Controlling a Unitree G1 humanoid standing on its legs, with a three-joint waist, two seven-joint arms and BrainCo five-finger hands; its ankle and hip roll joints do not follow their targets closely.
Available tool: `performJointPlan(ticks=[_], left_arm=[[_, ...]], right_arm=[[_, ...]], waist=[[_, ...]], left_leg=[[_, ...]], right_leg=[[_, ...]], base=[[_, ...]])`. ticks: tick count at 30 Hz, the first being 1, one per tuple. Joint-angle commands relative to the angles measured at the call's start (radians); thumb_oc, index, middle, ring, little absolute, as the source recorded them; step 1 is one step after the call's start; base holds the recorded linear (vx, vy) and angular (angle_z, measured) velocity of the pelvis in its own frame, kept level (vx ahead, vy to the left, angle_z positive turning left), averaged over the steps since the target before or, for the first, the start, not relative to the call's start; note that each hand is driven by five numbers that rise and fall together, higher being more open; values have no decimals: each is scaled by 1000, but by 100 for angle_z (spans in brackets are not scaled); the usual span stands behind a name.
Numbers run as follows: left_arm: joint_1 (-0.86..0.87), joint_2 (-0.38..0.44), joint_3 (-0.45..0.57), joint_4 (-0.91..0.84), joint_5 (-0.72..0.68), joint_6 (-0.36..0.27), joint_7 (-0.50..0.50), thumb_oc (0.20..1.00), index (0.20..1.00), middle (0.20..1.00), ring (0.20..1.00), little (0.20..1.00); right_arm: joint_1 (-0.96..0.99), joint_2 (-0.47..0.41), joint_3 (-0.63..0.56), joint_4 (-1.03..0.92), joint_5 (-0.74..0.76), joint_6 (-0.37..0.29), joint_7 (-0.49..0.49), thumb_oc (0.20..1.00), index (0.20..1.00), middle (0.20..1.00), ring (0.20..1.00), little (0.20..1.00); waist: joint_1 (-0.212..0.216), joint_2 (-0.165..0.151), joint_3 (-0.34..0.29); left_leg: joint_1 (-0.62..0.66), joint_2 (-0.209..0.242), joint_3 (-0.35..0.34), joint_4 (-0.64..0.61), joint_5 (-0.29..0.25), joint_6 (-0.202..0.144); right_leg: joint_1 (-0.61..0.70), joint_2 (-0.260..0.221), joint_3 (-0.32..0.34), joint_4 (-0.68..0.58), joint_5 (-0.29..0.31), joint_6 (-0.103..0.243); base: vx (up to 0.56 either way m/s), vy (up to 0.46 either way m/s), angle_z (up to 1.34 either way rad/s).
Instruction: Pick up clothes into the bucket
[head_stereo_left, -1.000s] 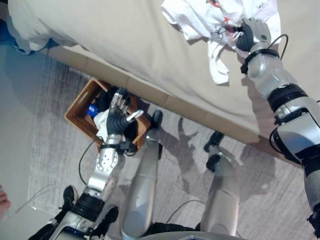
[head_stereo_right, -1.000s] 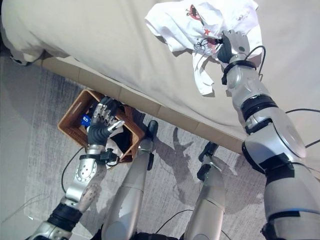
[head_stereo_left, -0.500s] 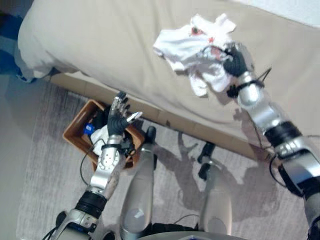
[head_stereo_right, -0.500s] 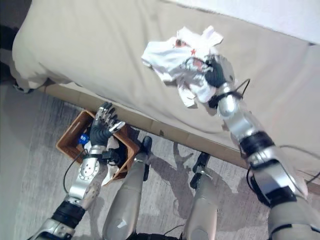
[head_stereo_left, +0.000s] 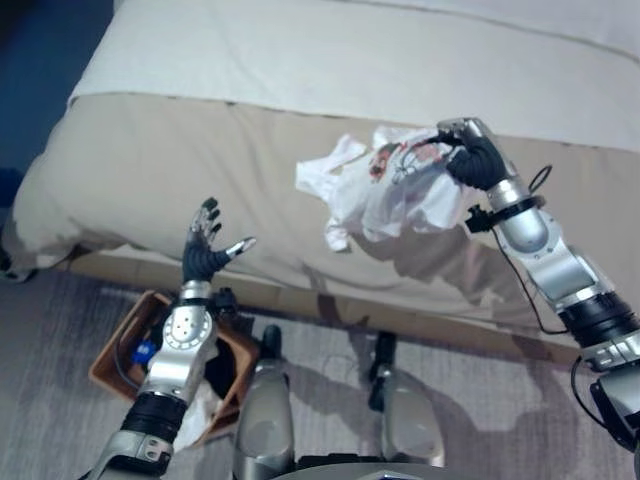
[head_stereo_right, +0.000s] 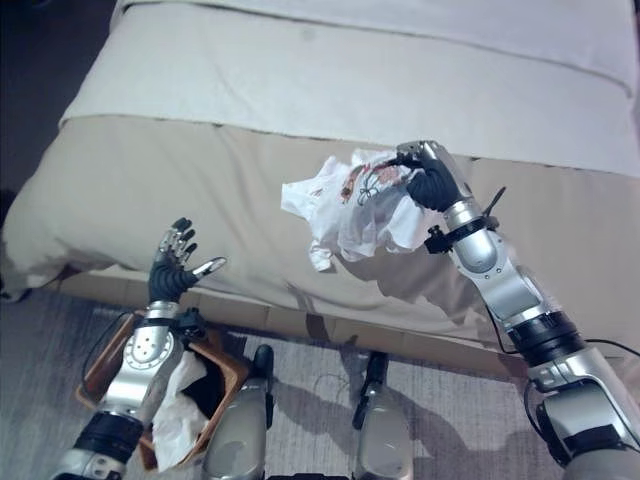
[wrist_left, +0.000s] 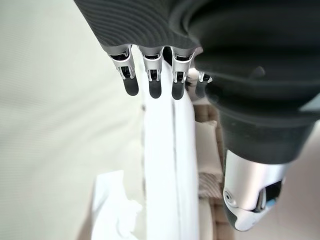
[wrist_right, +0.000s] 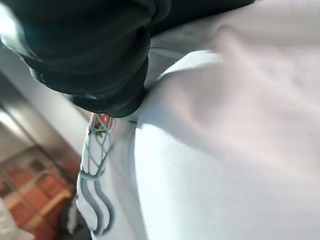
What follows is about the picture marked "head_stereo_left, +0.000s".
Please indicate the robot right leg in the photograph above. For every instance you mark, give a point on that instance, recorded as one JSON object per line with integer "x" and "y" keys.
{"x": 405, "y": 405}

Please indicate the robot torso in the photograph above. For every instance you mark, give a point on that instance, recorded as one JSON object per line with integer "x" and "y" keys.
{"x": 357, "y": 467}

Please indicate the bed with beige cover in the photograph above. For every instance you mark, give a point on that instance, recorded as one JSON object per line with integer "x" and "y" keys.
{"x": 250, "y": 200}

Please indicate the white printed t-shirt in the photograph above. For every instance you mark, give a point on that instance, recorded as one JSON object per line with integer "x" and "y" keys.
{"x": 385, "y": 187}

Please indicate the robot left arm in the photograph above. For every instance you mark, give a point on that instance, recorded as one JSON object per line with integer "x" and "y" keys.
{"x": 165, "y": 367}

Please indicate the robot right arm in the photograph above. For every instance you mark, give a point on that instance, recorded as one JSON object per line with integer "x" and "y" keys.
{"x": 565, "y": 280}

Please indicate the robot leg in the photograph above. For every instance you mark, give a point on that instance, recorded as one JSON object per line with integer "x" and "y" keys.
{"x": 405, "y": 405}
{"x": 265, "y": 400}

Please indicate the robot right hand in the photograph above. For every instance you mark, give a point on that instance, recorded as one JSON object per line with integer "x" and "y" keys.
{"x": 477, "y": 160}

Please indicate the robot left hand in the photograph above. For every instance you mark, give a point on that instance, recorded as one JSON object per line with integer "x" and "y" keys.
{"x": 197, "y": 257}

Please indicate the dark cloth in basket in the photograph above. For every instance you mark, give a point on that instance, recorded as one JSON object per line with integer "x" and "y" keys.
{"x": 225, "y": 367}

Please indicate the robot left leg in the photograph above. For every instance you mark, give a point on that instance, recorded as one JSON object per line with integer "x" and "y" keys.
{"x": 265, "y": 400}

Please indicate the white bed sheet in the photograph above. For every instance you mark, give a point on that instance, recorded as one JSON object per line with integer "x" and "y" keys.
{"x": 350, "y": 55}

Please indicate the brown laundry basket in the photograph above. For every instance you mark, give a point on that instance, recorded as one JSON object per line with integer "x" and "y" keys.
{"x": 150, "y": 350}

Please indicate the blue printed cloth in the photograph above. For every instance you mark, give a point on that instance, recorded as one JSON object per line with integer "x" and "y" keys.
{"x": 142, "y": 351}

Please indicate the white cloth in basket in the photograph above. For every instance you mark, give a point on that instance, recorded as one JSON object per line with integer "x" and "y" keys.
{"x": 197, "y": 415}

